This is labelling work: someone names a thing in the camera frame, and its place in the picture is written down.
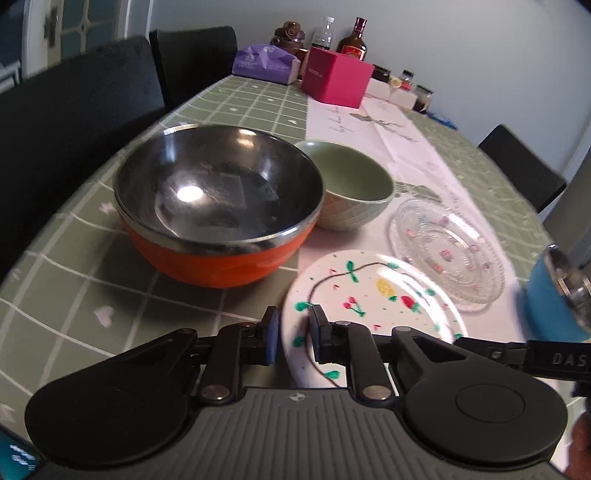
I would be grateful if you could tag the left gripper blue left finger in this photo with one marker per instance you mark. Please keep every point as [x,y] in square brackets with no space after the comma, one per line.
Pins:
[235,346]

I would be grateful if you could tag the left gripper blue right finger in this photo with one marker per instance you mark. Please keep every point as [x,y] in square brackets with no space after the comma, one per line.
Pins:
[353,346]

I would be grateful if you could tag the white painted fruit plate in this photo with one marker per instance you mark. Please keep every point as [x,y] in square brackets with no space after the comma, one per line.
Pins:
[376,290]

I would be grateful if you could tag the blue steel bowl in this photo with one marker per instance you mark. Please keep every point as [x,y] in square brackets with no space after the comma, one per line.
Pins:
[557,299]

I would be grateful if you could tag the orange steel bowl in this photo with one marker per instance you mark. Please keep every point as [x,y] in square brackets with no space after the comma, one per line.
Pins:
[217,206]

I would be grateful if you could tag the clear glass plate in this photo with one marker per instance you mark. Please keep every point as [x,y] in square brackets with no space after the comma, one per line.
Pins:
[450,250]

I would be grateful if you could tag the green ceramic bowl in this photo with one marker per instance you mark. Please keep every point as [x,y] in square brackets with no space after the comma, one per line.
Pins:
[357,188]

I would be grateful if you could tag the person right hand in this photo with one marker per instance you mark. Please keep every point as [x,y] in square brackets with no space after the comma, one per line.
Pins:
[579,453]

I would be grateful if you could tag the green checkered tablecloth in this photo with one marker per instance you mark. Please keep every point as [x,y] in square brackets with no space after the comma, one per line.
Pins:
[81,292]

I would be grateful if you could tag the right black chair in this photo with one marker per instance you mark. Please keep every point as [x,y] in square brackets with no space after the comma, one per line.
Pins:
[532,178]

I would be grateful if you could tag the black chair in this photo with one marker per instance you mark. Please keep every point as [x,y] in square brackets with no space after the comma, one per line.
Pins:
[59,126]
[189,61]
[532,178]

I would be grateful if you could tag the pink deer table runner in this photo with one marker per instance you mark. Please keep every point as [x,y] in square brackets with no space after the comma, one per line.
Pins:
[387,134]

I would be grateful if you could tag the blue packet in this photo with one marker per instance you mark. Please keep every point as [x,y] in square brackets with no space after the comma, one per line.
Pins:
[442,120]

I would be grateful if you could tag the white box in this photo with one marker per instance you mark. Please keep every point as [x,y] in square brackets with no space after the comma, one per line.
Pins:
[397,96]

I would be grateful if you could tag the dark glass jar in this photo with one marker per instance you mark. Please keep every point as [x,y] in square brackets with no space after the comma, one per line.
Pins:
[423,99]

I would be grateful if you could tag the pink square box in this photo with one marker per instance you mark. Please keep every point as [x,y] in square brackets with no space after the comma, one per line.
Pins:
[336,79]

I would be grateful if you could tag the small cream tube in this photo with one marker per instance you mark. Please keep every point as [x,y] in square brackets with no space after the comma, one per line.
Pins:
[396,82]

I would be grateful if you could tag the black lid jar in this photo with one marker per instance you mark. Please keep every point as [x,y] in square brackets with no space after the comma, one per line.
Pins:
[381,74]

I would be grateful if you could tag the small red label bottle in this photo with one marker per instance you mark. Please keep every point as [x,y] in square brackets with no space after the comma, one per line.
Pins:
[407,78]

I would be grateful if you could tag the purple tissue pack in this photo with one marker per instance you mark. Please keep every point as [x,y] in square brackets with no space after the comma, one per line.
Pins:
[266,62]

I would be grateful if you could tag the near left black chair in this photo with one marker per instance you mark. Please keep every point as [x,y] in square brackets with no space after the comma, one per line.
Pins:
[59,126]

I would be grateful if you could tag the far left black chair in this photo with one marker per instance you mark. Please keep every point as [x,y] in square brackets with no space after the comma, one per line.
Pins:
[189,61]

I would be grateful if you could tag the brown liquor bottle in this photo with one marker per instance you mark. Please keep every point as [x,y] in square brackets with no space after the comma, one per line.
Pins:
[353,45]

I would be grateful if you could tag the clear water bottle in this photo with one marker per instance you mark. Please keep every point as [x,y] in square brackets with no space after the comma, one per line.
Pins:
[323,35]

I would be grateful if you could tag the brown ceramic teapot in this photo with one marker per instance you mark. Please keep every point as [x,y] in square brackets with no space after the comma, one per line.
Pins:
[290,37]

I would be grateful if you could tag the glass panel door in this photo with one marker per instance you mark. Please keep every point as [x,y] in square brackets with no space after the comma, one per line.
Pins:
[54,31]

